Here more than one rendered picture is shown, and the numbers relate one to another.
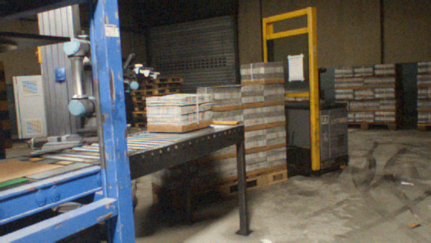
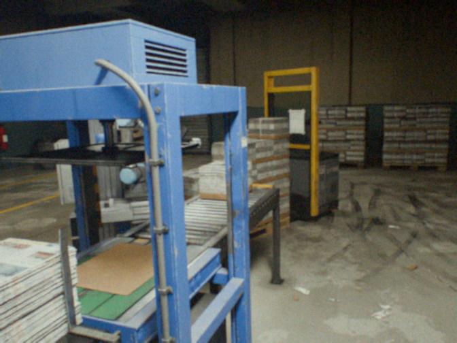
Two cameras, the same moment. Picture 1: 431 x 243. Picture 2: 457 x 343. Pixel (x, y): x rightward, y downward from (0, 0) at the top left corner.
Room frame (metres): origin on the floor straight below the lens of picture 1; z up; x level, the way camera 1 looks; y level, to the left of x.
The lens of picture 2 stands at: (-0.25, 0.71, 1.49)
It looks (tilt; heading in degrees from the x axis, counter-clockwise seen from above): 10 degrees down; 350
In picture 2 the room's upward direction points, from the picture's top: 2 degrees counter-clockwise
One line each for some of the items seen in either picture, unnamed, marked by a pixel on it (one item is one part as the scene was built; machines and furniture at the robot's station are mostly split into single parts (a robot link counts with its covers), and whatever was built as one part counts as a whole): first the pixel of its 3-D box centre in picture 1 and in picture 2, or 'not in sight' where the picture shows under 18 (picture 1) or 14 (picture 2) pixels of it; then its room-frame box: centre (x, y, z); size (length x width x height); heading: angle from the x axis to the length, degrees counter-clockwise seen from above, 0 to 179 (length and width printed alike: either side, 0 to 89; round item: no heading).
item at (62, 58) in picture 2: not in sight; (103, 64); (1.38, 0.91, 1.65); 0.60 x 0.45 x 0.20; 58
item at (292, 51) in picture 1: (290, 64); (291, 117); (4.35, -0.92, 1.28); 0.57 x 0.01 x 0.65; 35
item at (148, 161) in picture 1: (188, 148); (251, 218); (2.11, 0.15, 0.74); 1.34 x 0.05 x 0.12; 148
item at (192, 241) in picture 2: (71, 161); (171, 239); (1.74, 0.68, 0.78); 0.47 x 0.05 x 0.05; 58
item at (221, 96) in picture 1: (218, 98); (233, 154); (3.74, -0.06, 0.95); 0.38 x 0.29 x 0.23; 37
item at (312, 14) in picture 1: (312, 90); (313, 143); (4.07, -1.10, 0.97); 0.09 x 0.09 x 1.75; 35
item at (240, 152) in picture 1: (242, 187); (276, 243); (2.65, -0.18, 0.34); 0.06 x 0.06 x 0.68; 58
